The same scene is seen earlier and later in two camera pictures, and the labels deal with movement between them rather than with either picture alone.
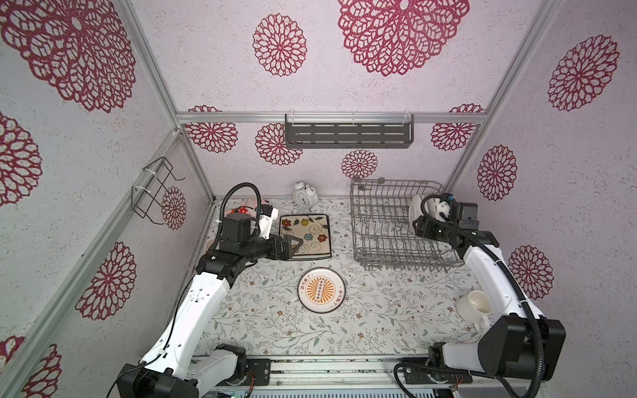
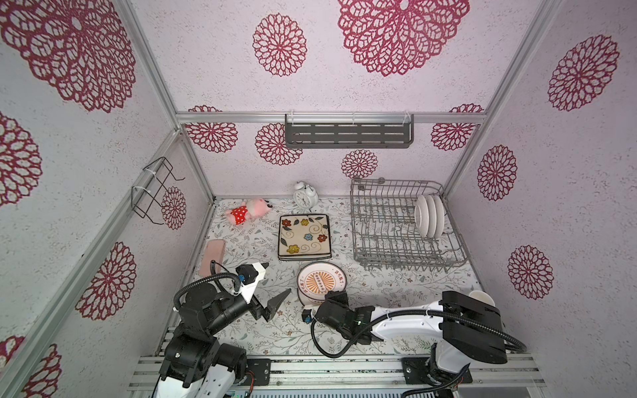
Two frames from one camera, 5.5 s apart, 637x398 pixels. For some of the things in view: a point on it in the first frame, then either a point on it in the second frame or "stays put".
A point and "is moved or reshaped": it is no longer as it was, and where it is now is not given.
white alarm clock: (304, 195) stays put
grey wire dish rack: (383, 232) stays put
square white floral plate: (314, 231) stays put
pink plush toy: (245, 207) stays put
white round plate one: (321, 289) is moved or reshaped
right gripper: (425, 225) to (334, 298)
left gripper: (285, 253) to (273, 304)
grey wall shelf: (349, 131) stays put
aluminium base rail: (358, 373) stays put
